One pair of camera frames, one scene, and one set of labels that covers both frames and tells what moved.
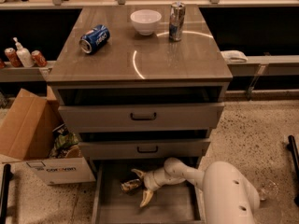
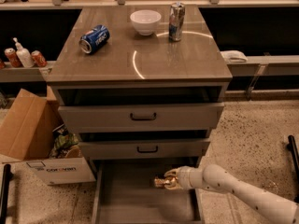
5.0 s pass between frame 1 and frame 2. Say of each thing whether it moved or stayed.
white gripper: moved
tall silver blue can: stayed
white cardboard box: stayed
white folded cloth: stayed
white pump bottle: stayed
